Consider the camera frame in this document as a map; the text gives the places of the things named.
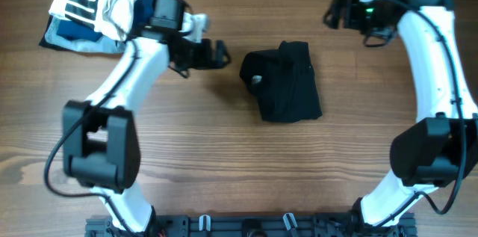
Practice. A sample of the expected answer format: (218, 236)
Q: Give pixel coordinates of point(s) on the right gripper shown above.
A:
(353, 20)

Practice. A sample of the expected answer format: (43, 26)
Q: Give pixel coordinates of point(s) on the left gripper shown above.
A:
(204, 59)

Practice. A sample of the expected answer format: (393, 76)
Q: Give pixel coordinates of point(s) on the black polo shirt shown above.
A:
(283, 82)

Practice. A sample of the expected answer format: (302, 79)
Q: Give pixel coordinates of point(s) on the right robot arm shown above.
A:
(440, 149)

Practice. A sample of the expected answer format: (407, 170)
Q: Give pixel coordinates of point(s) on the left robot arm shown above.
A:
(100, 143)

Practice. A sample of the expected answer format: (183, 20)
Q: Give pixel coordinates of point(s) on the blue folded garment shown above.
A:
(64, 35)

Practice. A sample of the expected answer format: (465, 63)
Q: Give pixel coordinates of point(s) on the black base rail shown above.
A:
(319, 225)

